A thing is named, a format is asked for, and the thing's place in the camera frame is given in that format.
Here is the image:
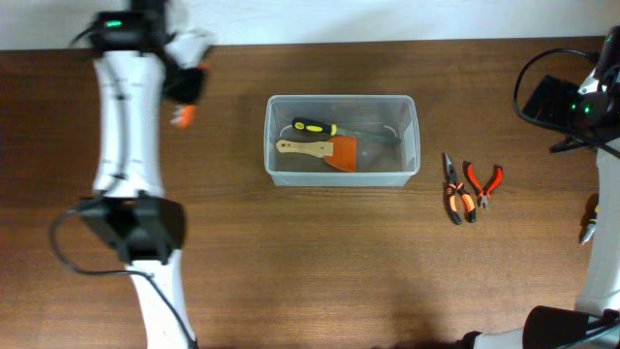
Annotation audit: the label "orange screwdriver bit holder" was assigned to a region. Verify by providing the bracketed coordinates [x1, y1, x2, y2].
[170, 61, 210, 130]

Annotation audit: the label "file black yellow handle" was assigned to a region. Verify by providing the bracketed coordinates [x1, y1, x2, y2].
[291, 116, 403, 146]

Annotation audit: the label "orange scraper wooden handle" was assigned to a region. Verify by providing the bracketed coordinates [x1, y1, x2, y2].
[276, 136, 357, 173]

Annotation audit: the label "clear plastic container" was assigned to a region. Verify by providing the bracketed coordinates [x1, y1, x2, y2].
[263, 95, 421, 187]

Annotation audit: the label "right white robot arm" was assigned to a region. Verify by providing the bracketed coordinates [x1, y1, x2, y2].
[454, 27, 619, 349]

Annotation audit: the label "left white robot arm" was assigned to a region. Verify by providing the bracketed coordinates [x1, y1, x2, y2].
[72, 1, 213, 348]

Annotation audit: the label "small red cutting pliers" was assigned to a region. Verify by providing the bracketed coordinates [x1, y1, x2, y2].
[463, 161, 504, 209]

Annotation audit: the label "long nose pliers orange black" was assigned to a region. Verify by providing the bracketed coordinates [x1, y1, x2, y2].
[443, 153, 477, 225]

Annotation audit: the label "screwdriver black yellow handle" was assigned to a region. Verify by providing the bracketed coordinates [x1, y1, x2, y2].
[578, 205, 599, 245]

